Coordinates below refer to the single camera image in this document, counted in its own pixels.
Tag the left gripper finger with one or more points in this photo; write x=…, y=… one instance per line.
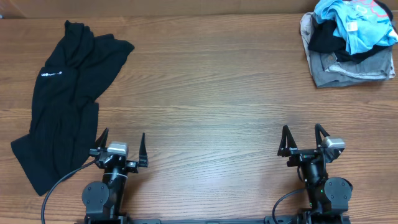
x=100, y=143
x=143, y=158

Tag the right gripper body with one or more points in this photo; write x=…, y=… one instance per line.
x=301, y=155

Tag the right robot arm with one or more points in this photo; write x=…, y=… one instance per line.
x=328, y=196

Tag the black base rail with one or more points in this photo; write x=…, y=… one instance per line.
x=211, y=221

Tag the black folded garment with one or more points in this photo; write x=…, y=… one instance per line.
x=323, y=41

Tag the light blue shirt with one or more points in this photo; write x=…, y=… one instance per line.
x=363, y=24

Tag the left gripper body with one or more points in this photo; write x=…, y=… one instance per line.
x=130, y=165

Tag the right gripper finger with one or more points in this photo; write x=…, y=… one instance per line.
x=287, y=141
x=319, y=132

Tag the grey folded garment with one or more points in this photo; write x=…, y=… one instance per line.
x=328, y=72

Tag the black knit garment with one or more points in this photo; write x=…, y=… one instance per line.
x=64, y=109

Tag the beige garment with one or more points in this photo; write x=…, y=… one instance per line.
x=306, y=31

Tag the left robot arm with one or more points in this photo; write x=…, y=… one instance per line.
x=103, y=199

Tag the cardboard back panel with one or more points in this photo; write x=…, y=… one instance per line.
x=110, y=8

